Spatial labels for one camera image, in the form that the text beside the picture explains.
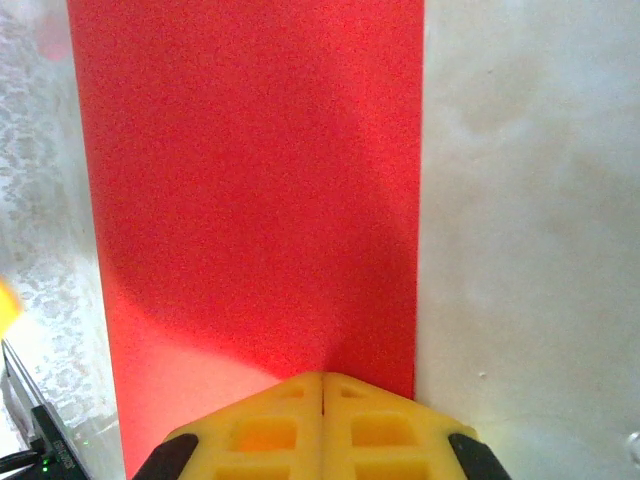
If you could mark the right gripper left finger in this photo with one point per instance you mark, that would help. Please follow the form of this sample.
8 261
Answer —
260 440

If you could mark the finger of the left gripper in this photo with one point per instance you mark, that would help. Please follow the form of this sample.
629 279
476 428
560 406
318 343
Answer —
7 307

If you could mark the red square paper sheet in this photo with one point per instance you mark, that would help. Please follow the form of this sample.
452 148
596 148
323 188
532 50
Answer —
250 175

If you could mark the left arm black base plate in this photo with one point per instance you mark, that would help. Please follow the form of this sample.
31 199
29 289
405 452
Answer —
55 445

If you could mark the long aluminium mounting rail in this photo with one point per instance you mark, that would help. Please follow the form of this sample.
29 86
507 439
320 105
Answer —
20 372

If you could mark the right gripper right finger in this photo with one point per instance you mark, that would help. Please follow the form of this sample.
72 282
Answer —
385 440

